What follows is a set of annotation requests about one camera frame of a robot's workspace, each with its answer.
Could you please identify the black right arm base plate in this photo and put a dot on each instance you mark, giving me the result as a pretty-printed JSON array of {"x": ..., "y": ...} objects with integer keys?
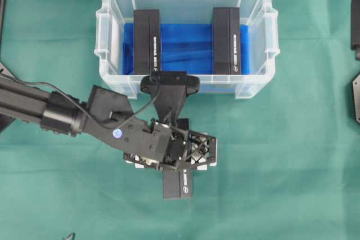
[{"x": 356, "y": 97}]

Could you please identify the green table cloth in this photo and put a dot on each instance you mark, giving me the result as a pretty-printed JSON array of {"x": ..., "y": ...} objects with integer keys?
[{"x": 288, "y": 158}]

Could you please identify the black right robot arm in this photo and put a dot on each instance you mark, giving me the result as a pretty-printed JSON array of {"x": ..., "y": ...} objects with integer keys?
[{"x": 354, "y": 28}]

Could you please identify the small dark clip bottom edge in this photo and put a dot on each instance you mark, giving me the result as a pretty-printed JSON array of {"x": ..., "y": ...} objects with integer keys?
[{"x": 70, "y": 236}]

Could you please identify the blue plastic liner sheet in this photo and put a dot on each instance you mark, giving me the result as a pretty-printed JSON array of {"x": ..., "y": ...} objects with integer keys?
[{"x": 185, "y": 47}]

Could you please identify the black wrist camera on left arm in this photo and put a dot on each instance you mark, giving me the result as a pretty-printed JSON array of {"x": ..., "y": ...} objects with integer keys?
[{"x": 169, "y": 90}]

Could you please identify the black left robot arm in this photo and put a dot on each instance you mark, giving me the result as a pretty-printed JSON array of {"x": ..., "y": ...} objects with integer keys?
[{"x": 165, "y": 143}]

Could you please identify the clear plastic storage case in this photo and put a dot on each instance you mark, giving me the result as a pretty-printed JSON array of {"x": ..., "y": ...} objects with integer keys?
[{"x": 258, "y": 15}]

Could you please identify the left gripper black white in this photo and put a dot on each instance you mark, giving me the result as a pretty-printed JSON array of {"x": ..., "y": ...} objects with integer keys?
[{"x": 198, "y": 152}]

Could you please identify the black box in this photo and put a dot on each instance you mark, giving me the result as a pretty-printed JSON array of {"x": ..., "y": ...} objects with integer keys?
[
  {"x": 226, "y": 41},
  {"x": 178, "y": 183},
  {"x": 147, "y": 42}
]

